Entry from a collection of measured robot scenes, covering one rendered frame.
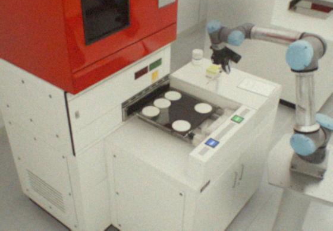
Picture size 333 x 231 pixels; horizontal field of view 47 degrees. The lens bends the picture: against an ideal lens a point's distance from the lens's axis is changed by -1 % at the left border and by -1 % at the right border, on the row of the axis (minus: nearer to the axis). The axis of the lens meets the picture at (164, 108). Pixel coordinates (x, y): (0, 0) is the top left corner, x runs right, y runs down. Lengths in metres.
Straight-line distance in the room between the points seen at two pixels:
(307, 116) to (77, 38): 1.08
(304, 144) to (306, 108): 0.17
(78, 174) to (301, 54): 1.30
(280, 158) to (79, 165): 1.08
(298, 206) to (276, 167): 0.29
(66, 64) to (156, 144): 0.70
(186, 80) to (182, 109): 0.24
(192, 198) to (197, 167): 0.17
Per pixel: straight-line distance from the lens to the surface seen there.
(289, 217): 2.36
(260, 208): 3.01
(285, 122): 3.90
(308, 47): 1.73
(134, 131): 2.24
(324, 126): 1.97
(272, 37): 1.96
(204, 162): 1.85
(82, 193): 2.31
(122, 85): 2.15
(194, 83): 2.42
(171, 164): 2.03
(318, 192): 2.05
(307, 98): 1.81
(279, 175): 2.07
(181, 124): 2.17
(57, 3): 1.67
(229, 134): 2.03
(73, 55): 1.75
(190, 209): 2.03
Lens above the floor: 2.20
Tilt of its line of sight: 35 degrees down
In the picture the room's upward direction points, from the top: 1 degrees clockwise
